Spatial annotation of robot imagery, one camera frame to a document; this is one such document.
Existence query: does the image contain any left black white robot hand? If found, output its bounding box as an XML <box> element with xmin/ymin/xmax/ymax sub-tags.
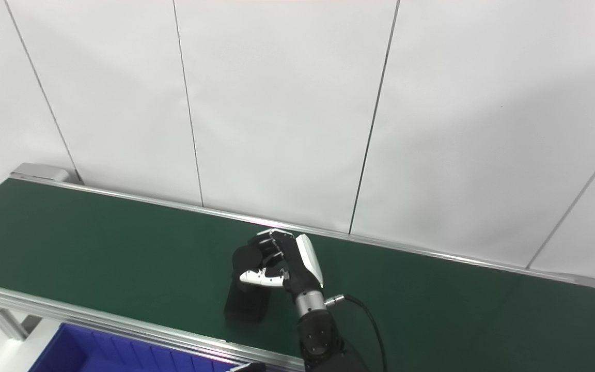
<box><xmin>227</xmin><ymin>361</ymin><xmax>268</xmax><ymax>372</ymax></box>

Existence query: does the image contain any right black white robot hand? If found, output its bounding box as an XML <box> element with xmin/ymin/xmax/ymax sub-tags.
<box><xmin>239</xmin><ymin>228</ymin><xmax>325</xmax><ymax>297</ymax></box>

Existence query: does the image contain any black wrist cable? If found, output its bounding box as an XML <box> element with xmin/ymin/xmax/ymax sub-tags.
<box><xmin>325</xmin><ymin>293</ymin><xmax>387</xmax><ymax>372</ymax></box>

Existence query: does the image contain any black cylinder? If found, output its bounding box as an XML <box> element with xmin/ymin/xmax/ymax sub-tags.
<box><xmin>224</xmin><ymin>245</ymin><xmax>278</xmax><ymax>326</ymax></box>

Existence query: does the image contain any aluminium conveyor leg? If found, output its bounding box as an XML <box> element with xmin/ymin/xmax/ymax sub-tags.
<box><xmin>0</xmin><ymin>302</ymin><xmax>43</xmax><ymax>342</ymax></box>

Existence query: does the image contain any blue plastic bin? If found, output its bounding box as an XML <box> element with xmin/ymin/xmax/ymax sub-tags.
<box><xmin>28</xmin><ymin>322</ymin><xmax>237</xmax><ymax>372</ymax></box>

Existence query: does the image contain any green conveyor belt, aluminium frame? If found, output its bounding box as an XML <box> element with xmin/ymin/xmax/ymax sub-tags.
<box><xmin>0</xmin><ymin>163</ymin><xmax>595</xmax><ymax>372</ymax></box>

